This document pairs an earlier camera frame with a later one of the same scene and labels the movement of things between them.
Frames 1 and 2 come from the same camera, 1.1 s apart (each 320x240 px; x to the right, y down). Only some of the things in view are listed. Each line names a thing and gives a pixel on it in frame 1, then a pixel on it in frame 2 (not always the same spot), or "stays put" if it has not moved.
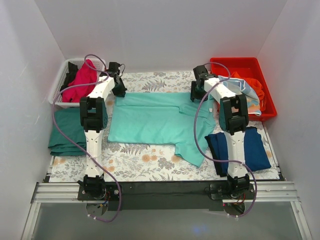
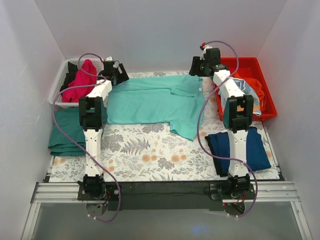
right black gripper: (196, 92) -> (197, 66)
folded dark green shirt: (69, 120) stays put
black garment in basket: (73, 70) stays put
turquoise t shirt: (162, 118) stays put
